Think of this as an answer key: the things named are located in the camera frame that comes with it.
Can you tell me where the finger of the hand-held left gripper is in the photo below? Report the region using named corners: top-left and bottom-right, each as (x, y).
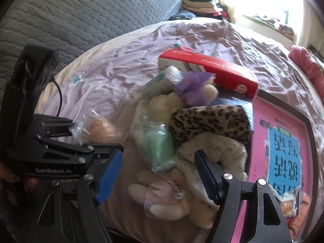
top-left (34, 114), bottom-right (78, 139)
top-left (37, 135), bottom-right (125, 162)

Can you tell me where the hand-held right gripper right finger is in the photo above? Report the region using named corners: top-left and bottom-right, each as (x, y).
top-left (194, 149), bottom-right (291, 243)

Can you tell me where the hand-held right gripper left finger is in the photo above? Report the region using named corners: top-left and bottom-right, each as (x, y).
top-left (28, 149), bottom-right (124, 243)

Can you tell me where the peach bun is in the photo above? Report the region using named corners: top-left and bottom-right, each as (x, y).
top-left (69, 110), bottom-right (122, 146)

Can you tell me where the leopard print cloth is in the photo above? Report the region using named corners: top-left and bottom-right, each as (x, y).
top-left (168, 105), bottom-right (254, 146)

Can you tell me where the green foam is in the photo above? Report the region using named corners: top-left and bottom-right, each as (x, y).
top-left (135, 120), bottom-right (178, 174)

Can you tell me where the pink lined box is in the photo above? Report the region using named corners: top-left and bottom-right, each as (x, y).
top-left (247, 88), bottom-right (319, 242)

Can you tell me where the cream plush toy purple dress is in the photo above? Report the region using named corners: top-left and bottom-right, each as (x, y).
top-left (148, 71), bottom-right (219, 124)

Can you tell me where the person's left hand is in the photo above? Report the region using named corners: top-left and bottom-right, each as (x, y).
top-left (0, 161), bottom-right (39, 196)

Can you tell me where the white speckled cloth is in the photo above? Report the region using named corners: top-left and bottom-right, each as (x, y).
top-left (175, 132), bottom-right (250, 205)

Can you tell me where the cream plush toy pink dress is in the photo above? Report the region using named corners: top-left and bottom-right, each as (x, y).
top-left (127, 168), bottom-right (221, 229)

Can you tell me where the dark blue box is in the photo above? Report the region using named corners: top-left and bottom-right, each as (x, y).
top-left (215, 87), bottom-right (255, 132)

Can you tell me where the clear snack packet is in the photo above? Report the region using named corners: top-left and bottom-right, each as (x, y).
top-left (280, 190), bottom-right (303, 218)

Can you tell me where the purple bed sheet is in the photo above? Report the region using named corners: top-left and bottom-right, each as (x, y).
top-left (38, 19), bottom-right (322, 236)

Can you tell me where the pale green wrapped roll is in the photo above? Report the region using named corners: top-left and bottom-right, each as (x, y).
top-left (140, 66), bottom-right (185, 99)

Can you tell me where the grey quilted headboard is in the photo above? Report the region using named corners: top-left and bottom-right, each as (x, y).
top-left (0, 0), bottom-right (183, 86)

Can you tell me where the red and white box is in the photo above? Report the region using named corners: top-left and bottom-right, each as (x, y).
top-left (158, 48), bottom-right (260, 102)

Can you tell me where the pink blanket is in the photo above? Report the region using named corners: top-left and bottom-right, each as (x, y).
top-left (289, 45), bottom-right (324, 94)

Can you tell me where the dark patterned cloth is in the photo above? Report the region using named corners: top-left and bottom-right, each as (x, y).
top-left (168, 10), bottom-right (196, 22)

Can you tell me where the windowsill clutter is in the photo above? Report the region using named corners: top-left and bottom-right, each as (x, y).
top-left (243, 13), bottom-right (296, 39)

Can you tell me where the stack of folded clothes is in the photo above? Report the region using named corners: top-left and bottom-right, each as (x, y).
top-left (181, 0), bottom-right (236, 22)

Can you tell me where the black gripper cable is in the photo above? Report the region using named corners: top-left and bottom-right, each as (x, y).
top-left (51, 80), bottom-right (64, 118)

